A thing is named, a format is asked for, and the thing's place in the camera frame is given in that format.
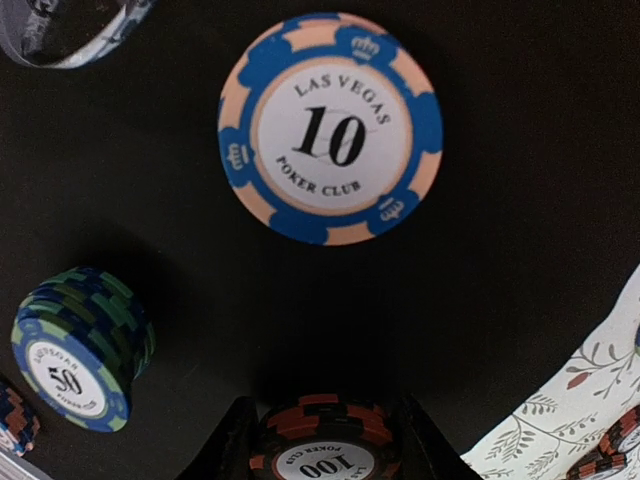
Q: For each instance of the floral tablecloth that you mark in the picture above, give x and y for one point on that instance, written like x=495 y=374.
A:
x=566 y=417

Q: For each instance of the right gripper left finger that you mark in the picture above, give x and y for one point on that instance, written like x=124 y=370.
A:
x=227 y=452

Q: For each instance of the green chip stack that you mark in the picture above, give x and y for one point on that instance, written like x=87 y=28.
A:
x=80 y=339

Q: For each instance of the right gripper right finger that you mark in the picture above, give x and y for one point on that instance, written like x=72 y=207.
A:
x=427 y=455

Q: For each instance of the red black chip stack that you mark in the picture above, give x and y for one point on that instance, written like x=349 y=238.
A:
x=612 y=453

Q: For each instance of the black poker mat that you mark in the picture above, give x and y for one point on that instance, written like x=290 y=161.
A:
x=517 y=253

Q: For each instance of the blue peach stack front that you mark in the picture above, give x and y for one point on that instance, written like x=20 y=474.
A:
x=19 y=423

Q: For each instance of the clear acrylic dealer button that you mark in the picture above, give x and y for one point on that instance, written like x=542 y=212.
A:
x=67 y=34

